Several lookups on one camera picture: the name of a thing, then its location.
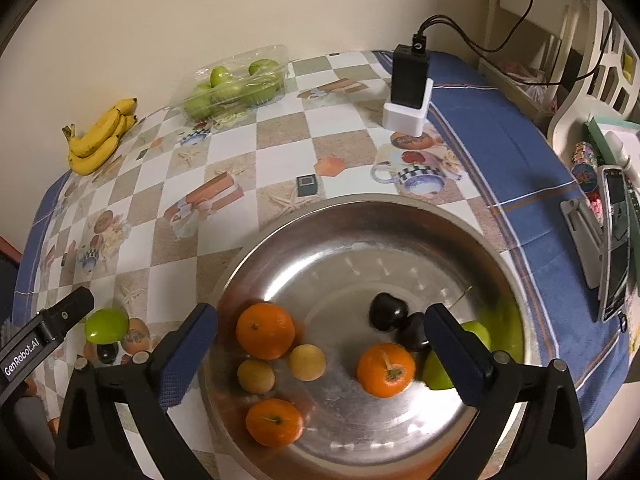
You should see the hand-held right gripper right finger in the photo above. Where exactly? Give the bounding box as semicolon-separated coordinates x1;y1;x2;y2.
424;302;588;480

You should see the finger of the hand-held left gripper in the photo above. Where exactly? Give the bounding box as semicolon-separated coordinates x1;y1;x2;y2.
37;287;96;356

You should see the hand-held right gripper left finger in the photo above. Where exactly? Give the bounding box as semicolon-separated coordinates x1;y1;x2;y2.
54;302;219;480

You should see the small green fruit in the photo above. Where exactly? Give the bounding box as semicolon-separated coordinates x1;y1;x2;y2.
422;321;493;391

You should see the large green apple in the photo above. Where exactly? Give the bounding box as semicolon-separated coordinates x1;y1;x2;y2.
84;308;129;345

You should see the dark purple plum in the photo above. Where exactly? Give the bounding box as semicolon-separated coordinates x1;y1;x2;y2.
368;292;408;332
395;312;431;352

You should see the brown longan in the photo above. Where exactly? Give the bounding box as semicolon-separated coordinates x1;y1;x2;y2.
289;344;326;381
236;358;276;394

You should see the orange mandarin with stem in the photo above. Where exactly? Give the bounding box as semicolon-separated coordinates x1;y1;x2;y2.
356;343;417;399

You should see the round metal bowl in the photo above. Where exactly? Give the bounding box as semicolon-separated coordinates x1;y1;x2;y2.
198;194;541;480

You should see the reddish chair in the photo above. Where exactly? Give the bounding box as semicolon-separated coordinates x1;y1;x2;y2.
0;237;23;281

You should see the yellow banana bunch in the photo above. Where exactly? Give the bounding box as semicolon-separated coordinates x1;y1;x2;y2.
61;97;138;177

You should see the grey phone stand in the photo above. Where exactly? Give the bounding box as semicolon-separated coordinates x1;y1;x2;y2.
560;197;608;289

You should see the smartphone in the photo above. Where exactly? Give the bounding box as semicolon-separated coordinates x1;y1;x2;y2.
598;165;633;323

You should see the colourful printed cup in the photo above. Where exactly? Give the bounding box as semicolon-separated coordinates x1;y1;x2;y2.
570;141;601;192

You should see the white dock base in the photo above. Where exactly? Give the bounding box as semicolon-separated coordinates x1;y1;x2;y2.
383;79;434;136

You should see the printed checkered tablecloth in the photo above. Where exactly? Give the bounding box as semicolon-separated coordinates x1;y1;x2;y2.
12;50;631;480

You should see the white tube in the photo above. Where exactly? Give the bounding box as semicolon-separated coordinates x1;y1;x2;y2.
605;131;639;172

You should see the green flat box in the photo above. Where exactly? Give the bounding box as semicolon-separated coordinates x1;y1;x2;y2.
587;116;640;181

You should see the clear plastic box green fruit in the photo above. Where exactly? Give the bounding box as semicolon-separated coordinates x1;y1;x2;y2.
180;45;290;123

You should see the pile of green jujubes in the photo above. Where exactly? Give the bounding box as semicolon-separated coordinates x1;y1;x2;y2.
184;59;281;118

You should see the clear plastic bag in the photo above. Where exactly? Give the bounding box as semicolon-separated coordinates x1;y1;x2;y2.
500;60;558;111

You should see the black box device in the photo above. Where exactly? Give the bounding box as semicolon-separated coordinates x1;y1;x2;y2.
390;35;432;109

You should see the white cutout chair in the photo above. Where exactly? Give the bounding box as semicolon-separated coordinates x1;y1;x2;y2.
547;0;640;153

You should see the white wooden shelf frame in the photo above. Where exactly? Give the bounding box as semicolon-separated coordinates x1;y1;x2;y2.
487;0;586;111

